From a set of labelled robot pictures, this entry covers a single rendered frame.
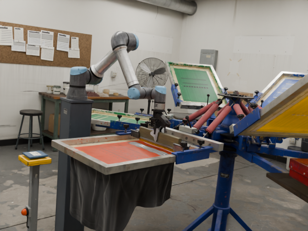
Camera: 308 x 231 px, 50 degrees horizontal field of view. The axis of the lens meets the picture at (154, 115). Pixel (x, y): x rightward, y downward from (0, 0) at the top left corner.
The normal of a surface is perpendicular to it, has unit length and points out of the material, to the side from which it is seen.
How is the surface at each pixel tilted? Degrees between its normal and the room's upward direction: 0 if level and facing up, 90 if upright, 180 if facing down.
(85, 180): 93
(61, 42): 88
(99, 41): 90
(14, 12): 90
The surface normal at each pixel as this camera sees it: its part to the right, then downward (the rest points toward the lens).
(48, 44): 0.66, 0.13
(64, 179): -0.79, 0.02
